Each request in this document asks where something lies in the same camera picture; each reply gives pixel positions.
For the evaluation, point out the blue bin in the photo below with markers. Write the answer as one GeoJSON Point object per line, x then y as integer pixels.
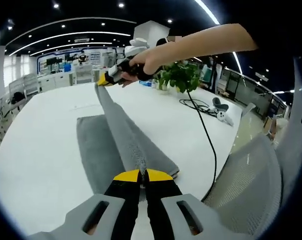
{"type": "Point", "coordinates": [67, 68]}

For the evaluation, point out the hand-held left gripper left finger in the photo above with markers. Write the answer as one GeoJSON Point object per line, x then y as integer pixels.
{"type": "Point", "coordinates": [120, 195]}

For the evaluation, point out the black bag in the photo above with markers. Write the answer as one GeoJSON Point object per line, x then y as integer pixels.
{"type": "Point", "coordinates": [18, 98]}

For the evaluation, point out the green potted plant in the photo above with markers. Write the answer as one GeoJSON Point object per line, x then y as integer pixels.
{"type": "Point", "coordinates": [180, 77]}

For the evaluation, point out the white office chair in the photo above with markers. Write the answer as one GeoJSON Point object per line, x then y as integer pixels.
{"type": "Point", "coordinates": [248, 110]}
{"type": "Point", "coordinates": [24, 83]}

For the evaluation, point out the person's right hand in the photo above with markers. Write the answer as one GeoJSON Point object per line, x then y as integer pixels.
{"type": "Point", "coordinates": [150, 61]}

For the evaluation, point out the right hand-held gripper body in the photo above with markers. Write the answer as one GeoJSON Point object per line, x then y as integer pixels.
{"type": "Point", "coordinates": [138, 46]}

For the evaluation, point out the grey towel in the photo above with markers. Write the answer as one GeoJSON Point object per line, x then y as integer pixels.
{"type": "Point", "coordinates": [98, 145]}

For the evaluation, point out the grey mesh office chair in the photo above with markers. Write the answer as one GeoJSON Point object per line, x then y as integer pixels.
{"type": "Point", "coordinates": [251, 180]}

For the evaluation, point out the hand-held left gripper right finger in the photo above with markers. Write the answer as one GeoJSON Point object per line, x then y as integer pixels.
{"type": "Point", "coordinates": [160, 195]}

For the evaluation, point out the white controller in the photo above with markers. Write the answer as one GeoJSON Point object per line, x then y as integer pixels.
{"type": "Point", "coordinates": [226, 119]}

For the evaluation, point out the blue and white packet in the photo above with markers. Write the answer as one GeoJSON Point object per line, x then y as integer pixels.
{"type": "Point", "coordinates": [145, 83]}

